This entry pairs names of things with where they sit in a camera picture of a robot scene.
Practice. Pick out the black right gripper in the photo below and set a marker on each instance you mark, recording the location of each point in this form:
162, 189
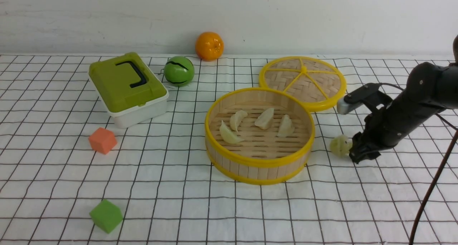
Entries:
383, 129

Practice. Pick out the pale green dumpling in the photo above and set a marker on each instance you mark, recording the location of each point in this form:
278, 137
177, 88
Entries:
341, 145

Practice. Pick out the pale yellow dumpling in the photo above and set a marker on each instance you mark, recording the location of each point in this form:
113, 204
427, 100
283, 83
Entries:
286, 127

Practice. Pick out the white dumpling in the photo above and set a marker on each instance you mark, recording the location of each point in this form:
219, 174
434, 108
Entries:
264, 121
236, 119
228, 136

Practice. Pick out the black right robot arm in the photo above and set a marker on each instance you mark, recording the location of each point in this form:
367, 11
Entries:
430, 89

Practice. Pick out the yellow bamboo steamer lid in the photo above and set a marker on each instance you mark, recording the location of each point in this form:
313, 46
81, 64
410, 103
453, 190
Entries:
315, 83

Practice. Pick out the yellow bamboo steamer tray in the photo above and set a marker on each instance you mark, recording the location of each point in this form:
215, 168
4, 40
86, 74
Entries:
262, 158

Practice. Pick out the orange toy fruit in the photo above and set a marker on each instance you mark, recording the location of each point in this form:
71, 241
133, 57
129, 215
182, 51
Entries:
209, 46

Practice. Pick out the green watermelon ball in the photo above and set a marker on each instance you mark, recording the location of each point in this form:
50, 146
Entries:
179, 71

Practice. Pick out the green and white lunch box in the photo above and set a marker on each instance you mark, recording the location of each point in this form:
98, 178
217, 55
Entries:
130, 92

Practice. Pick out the orange foam cube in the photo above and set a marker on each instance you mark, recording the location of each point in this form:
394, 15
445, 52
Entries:
102, 140

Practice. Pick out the green foam cube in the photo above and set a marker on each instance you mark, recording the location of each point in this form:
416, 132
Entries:
106, 215

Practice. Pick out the white grid tablecloth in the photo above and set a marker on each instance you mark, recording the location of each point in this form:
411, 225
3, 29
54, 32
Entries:
160, 177

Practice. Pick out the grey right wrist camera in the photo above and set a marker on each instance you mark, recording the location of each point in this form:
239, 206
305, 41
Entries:
368, 95

